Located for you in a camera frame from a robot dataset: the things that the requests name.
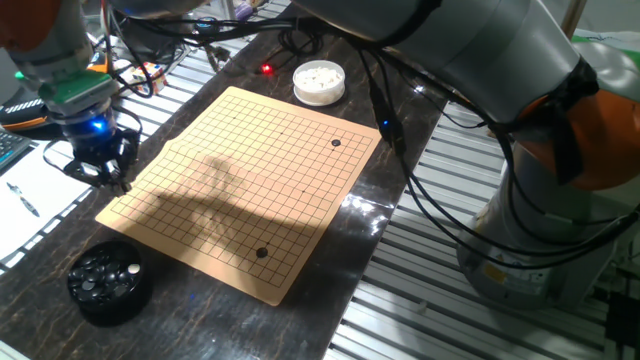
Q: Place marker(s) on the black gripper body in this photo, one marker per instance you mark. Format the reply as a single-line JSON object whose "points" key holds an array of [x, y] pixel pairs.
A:
{"points": [[95, 142]]}

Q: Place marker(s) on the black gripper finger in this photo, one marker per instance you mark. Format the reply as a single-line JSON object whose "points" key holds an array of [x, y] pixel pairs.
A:
{"points": [[111, 177], [125, 180]]}

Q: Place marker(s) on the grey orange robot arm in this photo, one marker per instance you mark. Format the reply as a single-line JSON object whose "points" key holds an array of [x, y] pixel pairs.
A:
{"points": [[500, 50]]}

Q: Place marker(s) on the tan go board mat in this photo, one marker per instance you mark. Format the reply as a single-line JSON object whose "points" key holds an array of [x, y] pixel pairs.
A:
{"points": [[260, 165]]}

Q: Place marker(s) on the small black sensor box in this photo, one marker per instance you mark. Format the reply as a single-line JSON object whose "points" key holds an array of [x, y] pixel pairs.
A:
{"points": [[130, 145]]}

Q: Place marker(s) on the green wrist adapter plate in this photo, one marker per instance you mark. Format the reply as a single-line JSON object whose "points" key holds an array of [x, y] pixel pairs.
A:
{"points": [[75, 90]]}

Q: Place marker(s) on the orange black teach pendant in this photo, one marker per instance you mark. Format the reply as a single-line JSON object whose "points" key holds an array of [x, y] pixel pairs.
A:
{"points": [[25, 117]]}

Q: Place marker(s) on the white paper sheet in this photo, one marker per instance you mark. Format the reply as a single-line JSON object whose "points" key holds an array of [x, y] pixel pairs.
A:
{"points": [[25, 175]]}

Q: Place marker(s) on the white egg-shaped object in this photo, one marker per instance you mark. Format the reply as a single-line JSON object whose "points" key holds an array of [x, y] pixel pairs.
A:
{"points": [[122, 67]]}

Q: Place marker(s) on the dark calculator keypad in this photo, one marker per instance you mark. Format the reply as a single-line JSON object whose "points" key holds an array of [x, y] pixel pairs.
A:
{"points": [[10, 147]]}

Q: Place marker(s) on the rubik's cube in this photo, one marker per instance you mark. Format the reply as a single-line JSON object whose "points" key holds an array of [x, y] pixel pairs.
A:
{"points": [[155, 75]]}

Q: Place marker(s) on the black silver pen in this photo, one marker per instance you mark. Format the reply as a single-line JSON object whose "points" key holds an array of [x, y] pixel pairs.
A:
{"points": [[22, 199]]}

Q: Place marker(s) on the pile of black go stones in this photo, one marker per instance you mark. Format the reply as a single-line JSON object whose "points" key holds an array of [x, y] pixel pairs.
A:
{"points": [[100, 280]]}

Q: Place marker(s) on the black round stone bowl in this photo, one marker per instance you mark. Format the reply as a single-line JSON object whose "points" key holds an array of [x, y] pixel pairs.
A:
{"points": [[125, 307]]}

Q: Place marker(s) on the black go stone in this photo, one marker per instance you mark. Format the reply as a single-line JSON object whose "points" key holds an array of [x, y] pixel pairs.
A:
{"points": [[261, 252], [335, 142]]}

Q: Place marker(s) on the round black blue puck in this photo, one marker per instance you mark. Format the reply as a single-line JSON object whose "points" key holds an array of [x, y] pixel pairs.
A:
{"points": [[206, 24]]}

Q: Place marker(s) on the small purple object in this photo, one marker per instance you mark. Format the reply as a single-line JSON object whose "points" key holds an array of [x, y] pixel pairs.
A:
{"points": [[245, 9]]}

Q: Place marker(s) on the white round stone bowl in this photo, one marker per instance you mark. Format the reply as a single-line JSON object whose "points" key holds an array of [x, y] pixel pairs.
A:
{"points": [[320, 98]]}

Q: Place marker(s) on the pile of white go stones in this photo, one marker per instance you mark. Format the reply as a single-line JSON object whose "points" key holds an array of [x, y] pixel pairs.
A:
{"points": [[320, 78]]}

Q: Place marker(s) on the black usb adapter blue light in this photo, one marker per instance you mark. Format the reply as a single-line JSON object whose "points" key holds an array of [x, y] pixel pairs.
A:
{"points": [[387, 125]]}

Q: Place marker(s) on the small white scrap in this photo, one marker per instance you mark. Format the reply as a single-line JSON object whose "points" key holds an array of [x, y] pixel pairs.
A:
{"points": [[423, 305]]}

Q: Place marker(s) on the black floor box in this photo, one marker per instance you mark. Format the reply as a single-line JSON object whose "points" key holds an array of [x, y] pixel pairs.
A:
{"points": [[625, 320]]}

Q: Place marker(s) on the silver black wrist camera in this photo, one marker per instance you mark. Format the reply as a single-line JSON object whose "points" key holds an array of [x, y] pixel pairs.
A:
{"points": [[87, 171]]}

